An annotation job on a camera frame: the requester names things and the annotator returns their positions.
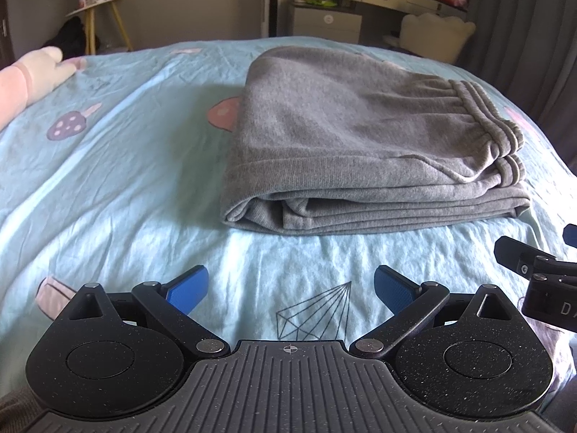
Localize white door frame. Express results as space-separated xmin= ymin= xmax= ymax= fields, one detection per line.
xmin=260 ymin=0 xmax=283 ymax=39

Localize white drawer cabinet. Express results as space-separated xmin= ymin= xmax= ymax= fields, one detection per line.
xmin=291 ymin=1 xmax=364 ymax=47

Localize grey pants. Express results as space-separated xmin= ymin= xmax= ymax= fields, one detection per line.
xmin=221 ymin=46 xmax=531 ymax=237

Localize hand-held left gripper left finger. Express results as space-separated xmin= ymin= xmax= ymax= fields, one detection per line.
xmin=63 ymin=265 xmax=232 ymax=358

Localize round yellow-legged side table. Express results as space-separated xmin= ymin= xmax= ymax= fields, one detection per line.
xmin=66 ymin=0 xmax=134 ymax=55

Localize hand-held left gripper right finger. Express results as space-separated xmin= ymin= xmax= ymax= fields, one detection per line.
xmin=349 ymin=265 xmax=520 ymax=359

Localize pink plush pillow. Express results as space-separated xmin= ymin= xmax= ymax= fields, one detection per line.
xmin=0 ymin=46 xmax=87 ymax=130

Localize cream shell-shaped chair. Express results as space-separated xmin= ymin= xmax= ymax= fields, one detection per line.
xmin=400 ymin=13 xmax=477 ymax=66

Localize grey curtain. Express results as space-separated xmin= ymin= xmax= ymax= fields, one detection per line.
xmin=460 ymin=0 xmax=577 ymax=154

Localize light blue printed bed sheet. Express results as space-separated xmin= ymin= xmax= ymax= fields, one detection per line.
xmin=0 ymin=36 xmax=577 ymax=416

